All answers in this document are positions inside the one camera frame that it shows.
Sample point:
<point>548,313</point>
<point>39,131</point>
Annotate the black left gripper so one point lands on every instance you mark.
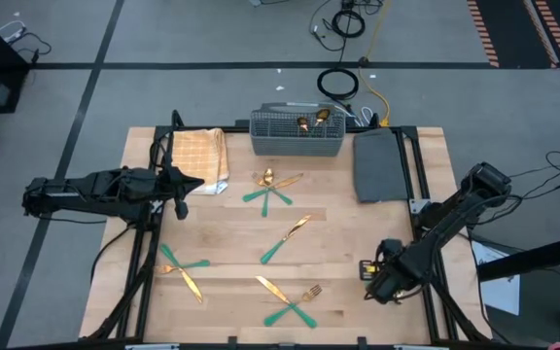
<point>165,184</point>

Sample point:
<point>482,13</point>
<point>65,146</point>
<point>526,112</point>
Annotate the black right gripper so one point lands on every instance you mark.
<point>387,272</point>

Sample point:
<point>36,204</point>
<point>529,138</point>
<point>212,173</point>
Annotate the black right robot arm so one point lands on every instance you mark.
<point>447,221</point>

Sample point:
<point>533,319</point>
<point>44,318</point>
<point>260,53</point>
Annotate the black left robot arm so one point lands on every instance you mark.
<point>90,189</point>

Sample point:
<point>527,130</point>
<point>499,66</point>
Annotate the beige cloth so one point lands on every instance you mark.
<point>197,155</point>

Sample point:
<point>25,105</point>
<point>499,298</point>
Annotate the grey folded cloth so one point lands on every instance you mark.
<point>379,165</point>

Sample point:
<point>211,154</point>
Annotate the white paper sheet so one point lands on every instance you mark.
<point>501,291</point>

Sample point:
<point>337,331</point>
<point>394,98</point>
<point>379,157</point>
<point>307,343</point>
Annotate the black desk beam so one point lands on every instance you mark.
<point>533,257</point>

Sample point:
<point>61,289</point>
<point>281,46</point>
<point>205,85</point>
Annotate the black table frame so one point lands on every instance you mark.
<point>163,131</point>

